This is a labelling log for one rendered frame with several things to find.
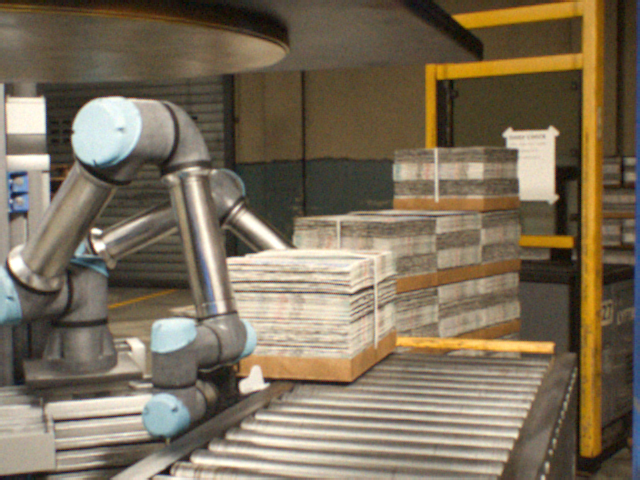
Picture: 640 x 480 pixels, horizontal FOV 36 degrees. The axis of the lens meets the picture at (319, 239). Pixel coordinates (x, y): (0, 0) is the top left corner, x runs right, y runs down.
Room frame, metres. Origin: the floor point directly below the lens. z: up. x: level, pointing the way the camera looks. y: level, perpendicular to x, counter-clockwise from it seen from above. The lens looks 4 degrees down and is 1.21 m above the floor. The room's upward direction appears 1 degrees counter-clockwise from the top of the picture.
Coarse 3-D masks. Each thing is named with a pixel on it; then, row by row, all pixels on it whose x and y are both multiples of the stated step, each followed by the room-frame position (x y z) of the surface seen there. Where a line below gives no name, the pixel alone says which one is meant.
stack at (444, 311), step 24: (432, 288) 3.18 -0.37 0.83; (456, 288) 3.30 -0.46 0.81; (480, 288) 3.43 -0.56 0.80; (192, 312) 2.68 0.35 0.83; (408, 312) 3.06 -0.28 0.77; (432, 312) 3.18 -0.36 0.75; (456, 312) 3.30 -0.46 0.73; (480, 312) 3.43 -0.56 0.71; (408, 336) 3.05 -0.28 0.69; (432, 336) 3.17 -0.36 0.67
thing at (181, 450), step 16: (272, 384) 1.88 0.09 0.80; (288, 384) 1.88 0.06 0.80; (256, 400) 1.75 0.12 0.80; (272, 400) 1.75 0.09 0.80; (224, 416) 1.63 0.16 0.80; (240, 416) 1.63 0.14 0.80; (192, 432) 1.53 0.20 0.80; (208, 432) 1.53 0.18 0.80; (224, 432) 1.54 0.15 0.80; (176, 448) 1.44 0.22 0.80; (192, 448) 1.44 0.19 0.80; (144, 464) 1.36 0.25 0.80; (160, 464) 1.36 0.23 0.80
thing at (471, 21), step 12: (576, 0) 3.81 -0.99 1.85; (492, 12) 4.02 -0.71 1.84; (504, 12) 3.99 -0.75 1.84; (516, 12) 3.96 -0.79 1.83; (528, 12) 3.93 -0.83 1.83; (540, 12) 3.89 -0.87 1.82; (552, 12) 3.86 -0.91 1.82; (564, 12) 3.83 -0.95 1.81; (576, 12) 3.80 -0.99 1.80; (468, 24) 4.09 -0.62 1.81; (480, 24) 4.06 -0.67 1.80; (492, 24) 4.02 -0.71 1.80; (504, 24) 4.00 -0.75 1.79; (516, 24) 3.99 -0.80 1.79
